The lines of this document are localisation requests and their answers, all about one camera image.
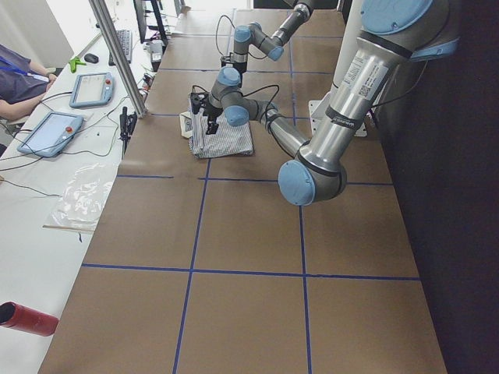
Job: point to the navy white striped polo shirt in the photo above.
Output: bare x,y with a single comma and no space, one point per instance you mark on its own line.
227,141

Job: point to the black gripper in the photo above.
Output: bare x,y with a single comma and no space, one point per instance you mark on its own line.
238,67
213,113

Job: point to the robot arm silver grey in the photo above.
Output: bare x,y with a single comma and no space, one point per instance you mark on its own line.
271,46
391,33

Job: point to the red cylinder bottle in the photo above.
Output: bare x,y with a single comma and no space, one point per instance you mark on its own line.
22,318

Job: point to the green clamp tool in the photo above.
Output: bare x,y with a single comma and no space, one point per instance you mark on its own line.
74,63

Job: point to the clear plastic bag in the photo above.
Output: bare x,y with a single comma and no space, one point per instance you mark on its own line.
83,200

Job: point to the blue teach pendant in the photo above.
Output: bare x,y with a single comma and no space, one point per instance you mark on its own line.
51,135
92,90

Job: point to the black computer mouse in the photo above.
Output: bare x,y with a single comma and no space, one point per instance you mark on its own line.
91,58

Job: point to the black keyboard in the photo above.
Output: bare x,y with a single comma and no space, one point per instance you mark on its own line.
125,38

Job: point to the near blue teach pendant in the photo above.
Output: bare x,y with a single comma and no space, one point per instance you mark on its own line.
51,135

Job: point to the aluminium frame post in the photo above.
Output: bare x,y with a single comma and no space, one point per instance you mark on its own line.
109,34

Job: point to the seated person in blue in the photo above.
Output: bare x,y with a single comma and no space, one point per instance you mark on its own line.
24,84

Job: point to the black spare gripper tool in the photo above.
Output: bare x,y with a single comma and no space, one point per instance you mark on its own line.
127,125

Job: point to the far blue teach pendant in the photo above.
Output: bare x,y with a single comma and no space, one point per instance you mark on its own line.
92,90

